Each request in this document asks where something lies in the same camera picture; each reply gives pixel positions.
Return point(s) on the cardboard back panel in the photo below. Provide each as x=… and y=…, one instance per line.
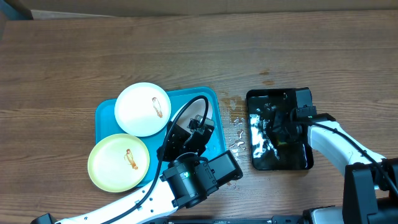
x=201, y=7

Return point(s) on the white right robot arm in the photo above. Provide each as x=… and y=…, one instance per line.
x=370, y=179

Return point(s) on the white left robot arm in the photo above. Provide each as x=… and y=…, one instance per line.
x=187, y=182

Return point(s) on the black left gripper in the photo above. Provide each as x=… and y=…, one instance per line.
x=175, y=137

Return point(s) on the teal plastic tray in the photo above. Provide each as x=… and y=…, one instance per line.
x=106, y=125

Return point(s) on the yellow plate with ketchup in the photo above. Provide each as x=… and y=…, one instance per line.
x=118, y=163

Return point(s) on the black water tray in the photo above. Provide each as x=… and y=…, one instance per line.
x=264, y=155

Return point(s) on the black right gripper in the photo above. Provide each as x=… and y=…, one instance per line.
x=280, y=129

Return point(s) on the white plate with ketchup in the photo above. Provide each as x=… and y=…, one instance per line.
x=142, y=109

